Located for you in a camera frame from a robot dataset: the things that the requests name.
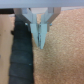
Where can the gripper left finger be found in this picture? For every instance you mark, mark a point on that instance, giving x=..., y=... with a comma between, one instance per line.
x=34, y=26

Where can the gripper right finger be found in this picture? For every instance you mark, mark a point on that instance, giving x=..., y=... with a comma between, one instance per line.
x=44, y=26

